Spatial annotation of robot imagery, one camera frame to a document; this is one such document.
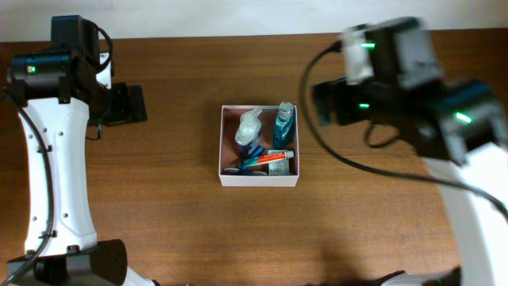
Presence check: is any teal mouthwash bottle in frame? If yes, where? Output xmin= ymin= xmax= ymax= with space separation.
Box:
xmin=273 ymin=102 xmax=294 ymax=149

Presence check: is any green white soap bar box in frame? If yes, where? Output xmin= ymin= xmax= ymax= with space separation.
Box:
xmin=267 ymin=150 xmax=294 ymax=176

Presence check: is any blue disposable razor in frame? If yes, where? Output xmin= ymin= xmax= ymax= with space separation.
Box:
xmin=239 ymin=146 xmax=266 ymax=168

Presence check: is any clear hand soap pump bottle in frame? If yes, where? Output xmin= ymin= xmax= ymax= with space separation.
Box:
xmin=235 ymin=107 xmax=262 ymax=158

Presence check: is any red green toothpaste tube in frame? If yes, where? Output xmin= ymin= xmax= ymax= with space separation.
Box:
xmin=239 ymin=151 xmax=294 ymax=169

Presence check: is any blue white toothbrush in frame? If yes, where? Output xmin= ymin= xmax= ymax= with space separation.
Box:
xmin=221 ymin=167 xmax=267 ymax=176

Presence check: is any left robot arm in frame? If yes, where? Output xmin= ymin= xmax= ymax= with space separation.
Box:
xmin=2 ymin=15 xmax=150 ymax=285

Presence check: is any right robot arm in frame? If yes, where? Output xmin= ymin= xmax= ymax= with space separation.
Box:
xmin=300 ymin=17 xmax=507 ymax=285

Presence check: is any white open cardboard box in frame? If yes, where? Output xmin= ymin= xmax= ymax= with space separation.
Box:
xmin=218 ymin=105 xmax=300 ymax=187

